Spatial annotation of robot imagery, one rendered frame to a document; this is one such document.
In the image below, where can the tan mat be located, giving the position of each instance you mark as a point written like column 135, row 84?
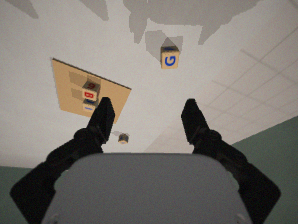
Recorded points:
column 69, row 82

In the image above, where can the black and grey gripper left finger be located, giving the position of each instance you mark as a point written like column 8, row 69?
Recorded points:
column 34, row 192

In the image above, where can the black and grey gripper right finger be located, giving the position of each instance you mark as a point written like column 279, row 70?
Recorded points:
column 258, row 193

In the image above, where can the wooden letter block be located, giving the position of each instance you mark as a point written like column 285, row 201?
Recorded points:
column 90, row 90
column 123, row 139
column 169, row 57
column 90, row 105

